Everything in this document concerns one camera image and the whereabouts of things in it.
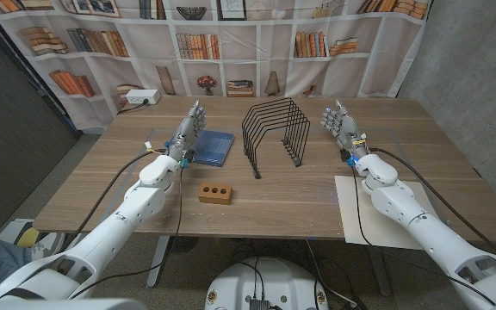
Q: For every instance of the cream paper folder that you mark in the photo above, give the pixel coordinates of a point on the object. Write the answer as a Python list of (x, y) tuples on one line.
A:
[(360, 206)]

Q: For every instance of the printed bookshelf backdrop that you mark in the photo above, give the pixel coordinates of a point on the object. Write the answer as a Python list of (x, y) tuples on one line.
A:
[(274, 47)]

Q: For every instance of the white power strip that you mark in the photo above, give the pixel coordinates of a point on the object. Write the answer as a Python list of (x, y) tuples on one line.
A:
[(142, 97)]

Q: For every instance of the yellow black floor pad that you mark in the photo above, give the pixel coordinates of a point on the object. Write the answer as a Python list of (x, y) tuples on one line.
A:
[(27, 239)]

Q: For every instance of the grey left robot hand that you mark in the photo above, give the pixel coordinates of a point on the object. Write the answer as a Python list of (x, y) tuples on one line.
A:
[(184, 138)]

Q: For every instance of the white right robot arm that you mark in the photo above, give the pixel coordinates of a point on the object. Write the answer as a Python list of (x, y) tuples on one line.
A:
[(424, 228)]

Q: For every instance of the grey table leg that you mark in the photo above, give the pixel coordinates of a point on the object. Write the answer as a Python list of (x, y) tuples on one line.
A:
[(379, 271), (158, 262)]

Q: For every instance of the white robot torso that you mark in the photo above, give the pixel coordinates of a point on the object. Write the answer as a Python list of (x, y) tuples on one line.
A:
[(269, 280)]

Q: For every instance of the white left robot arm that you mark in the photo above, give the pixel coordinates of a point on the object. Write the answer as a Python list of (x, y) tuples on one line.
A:
[(114, 224)]

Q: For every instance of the blue book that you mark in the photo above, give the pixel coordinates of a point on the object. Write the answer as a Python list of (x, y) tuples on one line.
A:
[(215, 148)]

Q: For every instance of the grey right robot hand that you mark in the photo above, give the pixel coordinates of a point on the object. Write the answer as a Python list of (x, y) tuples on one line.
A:
[(346, 129)]

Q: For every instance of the wooden block with three holes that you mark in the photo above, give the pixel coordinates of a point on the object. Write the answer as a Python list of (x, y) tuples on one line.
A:
[(215, 198)]

